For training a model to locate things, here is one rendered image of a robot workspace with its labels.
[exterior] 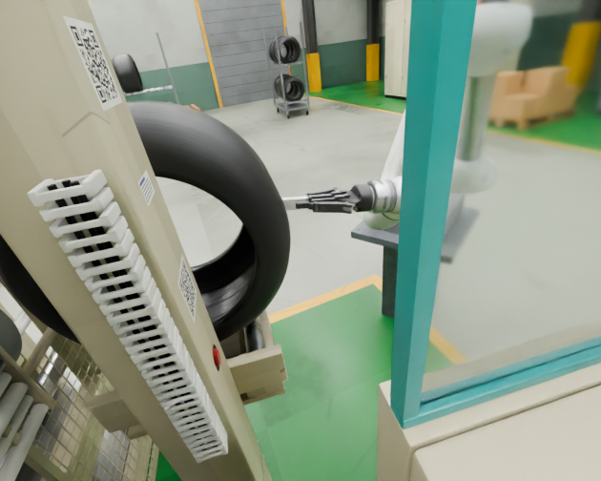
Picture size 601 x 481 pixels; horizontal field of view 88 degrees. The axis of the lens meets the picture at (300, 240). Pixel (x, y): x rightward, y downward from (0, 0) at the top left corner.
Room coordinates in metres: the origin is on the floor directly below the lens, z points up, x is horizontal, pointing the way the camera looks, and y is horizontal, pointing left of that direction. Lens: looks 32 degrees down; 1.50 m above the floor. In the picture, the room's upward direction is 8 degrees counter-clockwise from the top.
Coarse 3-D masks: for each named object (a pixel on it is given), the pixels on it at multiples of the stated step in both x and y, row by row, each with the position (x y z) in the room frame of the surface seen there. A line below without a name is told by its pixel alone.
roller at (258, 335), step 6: (258, 318) 0.60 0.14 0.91; (252, 324) 0.57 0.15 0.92; (258, 324) 0.57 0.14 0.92; (246, 330) 0.56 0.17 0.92; (252, 330) 0.55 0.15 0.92; (258, 330) 0.55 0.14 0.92; (246, 336) 0.54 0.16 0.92; (252, 336) 0.53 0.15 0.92; (258, 336) 0.53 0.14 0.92; (246, 342) 0.52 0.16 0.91; (252, 342) 0.51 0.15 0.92; (258, 342) 0.51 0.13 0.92; (246, 348) 0.51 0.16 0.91; (252, 348) 0.49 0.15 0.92; (258, 348) 0.49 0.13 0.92
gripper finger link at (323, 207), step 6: (318, 204) 0.70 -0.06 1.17; (324, 204) 0.70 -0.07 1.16; (330, 204) 0.69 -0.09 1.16; (336, 204) 0.69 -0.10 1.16; (342, 204) 0.69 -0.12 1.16; (348, 204) 0.69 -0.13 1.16; (318, 210) 0.70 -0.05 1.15; (324, 210) 0.69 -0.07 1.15; (330, 210) 0.69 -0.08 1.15; (336, 210) 0.69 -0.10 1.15; (342, 210) 0.69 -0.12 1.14
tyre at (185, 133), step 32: (160, 128) 0.55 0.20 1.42; (192, 128) 0.57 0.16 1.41; (224, 128) 0.69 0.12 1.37; (160, 160) 0.51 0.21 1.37; (192, 160) 0.52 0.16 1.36; (224, 160) 0.55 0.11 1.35; (256, 160) 0.62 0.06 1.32; (224, 192) 0.53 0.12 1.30; (256, 192) 0.55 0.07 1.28; (256, 224) 0.53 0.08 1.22; (288, 224) 0.60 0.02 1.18; (0, 256) 0.47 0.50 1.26; (224, 256) 0.78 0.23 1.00; (256, 256) 0.53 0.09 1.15; (288, 256) 0.58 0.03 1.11; (32, 288) 0.47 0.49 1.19; (224, 288) 0.73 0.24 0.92; (256, 288) 0.53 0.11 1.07; (224, 320) 0.52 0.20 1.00
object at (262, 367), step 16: (256, 352) 0.46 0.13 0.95; (272, 352) 0.45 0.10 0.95; (240, 368) 0.43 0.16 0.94; (256, 368) 0.44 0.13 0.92; (272, 368) 0.44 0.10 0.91; (240, 384) 0.43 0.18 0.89; (256, 384) 0.44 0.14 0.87; (272, 384) 0.44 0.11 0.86; (96, 400) 0.40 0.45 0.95; (112, 400) 0.39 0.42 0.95; (96, 416) 0.38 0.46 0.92; (112, 416) 0.39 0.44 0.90; (128, 416) 0.39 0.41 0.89
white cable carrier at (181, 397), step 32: (32, 192) 0.25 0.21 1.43; (64, 192) 0.26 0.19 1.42; (96, 192) 0.26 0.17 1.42; (64, 224) 0.26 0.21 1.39; (96, 224) 0.26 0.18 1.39; (96, 256) 0.26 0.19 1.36; (128, 256) 0.27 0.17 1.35; (96, 288) 0.26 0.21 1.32; (128, 288) 0.26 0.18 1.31; (128, 320) 0.26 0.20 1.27; (160, 320) 0.26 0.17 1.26; (128, 352) 0.25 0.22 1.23; (160, 352) 0.26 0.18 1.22; (160, 384) 0.27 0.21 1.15; (192, 384) 0.26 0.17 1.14; (192, 416) 0.26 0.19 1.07; (192, 448) 0.25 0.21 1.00; (224, 448) 0.26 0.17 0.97
